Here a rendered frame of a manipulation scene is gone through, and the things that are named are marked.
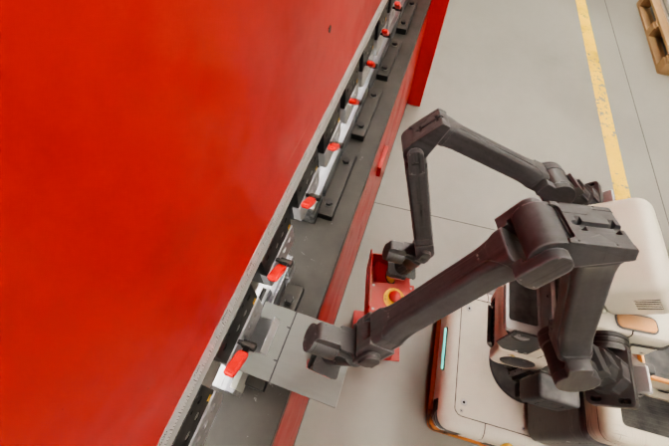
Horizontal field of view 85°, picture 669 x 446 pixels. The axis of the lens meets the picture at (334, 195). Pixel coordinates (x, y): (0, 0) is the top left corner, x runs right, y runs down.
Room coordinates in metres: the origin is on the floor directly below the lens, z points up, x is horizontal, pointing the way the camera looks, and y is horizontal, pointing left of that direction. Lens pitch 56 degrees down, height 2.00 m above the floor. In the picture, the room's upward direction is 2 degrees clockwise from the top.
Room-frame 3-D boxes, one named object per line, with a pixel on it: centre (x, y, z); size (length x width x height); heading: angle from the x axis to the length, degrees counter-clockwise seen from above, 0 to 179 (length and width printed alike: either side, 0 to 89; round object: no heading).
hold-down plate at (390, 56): (1.56, -0.25, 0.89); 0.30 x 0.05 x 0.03; 163
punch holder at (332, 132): (0.78, 0.05, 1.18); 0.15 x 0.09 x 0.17; 163
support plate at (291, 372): (0.19, 0.08, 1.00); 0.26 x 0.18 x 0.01; 73
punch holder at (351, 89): (0.97, -0.01, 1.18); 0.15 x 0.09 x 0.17; 163
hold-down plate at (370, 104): (1.18, -0.13, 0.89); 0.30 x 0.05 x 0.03; 163
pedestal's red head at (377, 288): (0.45, -0.21, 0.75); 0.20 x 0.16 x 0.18; 176
